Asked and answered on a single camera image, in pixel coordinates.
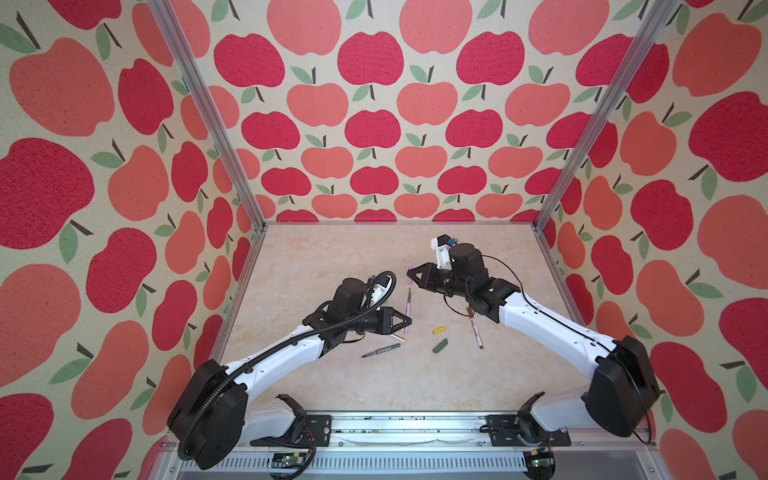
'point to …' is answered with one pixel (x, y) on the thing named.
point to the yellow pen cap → (438, 331)
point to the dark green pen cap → (440, 346)
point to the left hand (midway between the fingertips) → (413, 326)
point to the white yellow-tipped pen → (399, 338)
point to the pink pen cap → (410, 267)
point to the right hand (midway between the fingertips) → (414, 270)
